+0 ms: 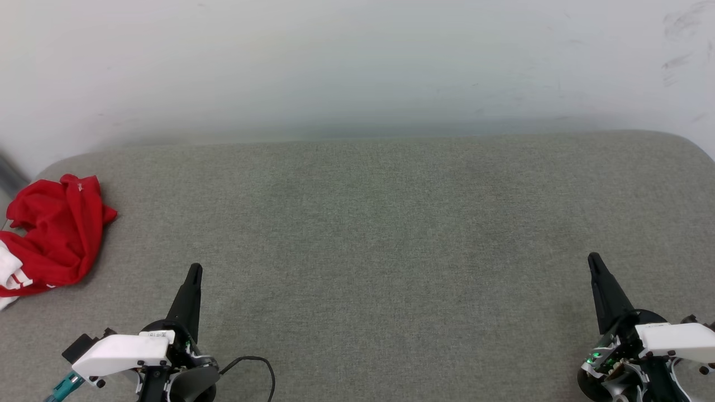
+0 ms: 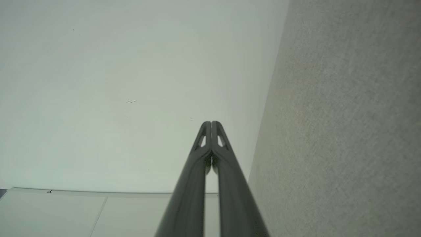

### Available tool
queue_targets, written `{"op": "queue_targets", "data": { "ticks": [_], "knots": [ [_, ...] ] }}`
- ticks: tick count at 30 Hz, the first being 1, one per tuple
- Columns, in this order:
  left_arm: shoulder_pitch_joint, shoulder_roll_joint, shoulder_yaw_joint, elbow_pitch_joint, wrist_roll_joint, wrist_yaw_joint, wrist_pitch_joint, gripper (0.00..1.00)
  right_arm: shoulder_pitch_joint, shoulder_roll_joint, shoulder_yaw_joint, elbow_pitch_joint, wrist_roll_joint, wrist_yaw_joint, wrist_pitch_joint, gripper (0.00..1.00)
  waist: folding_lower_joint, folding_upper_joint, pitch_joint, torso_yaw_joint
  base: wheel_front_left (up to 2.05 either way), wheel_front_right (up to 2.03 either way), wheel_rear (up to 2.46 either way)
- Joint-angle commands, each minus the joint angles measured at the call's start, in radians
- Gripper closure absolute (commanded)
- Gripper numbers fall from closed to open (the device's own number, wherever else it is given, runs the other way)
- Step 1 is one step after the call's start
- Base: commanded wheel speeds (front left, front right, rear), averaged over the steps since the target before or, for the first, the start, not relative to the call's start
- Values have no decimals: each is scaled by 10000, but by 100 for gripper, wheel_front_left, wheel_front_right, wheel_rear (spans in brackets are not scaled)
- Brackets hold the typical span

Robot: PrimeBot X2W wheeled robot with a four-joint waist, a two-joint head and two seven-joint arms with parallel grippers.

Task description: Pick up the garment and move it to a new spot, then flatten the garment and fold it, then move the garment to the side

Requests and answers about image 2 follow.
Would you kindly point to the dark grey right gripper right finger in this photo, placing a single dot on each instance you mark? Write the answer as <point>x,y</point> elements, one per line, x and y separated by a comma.
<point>235,197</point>

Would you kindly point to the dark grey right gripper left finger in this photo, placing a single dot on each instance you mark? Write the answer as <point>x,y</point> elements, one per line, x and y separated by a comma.
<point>189,184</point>

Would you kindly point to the grey fabric sofa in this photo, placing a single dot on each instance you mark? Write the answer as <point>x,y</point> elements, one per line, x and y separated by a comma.
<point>345,115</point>

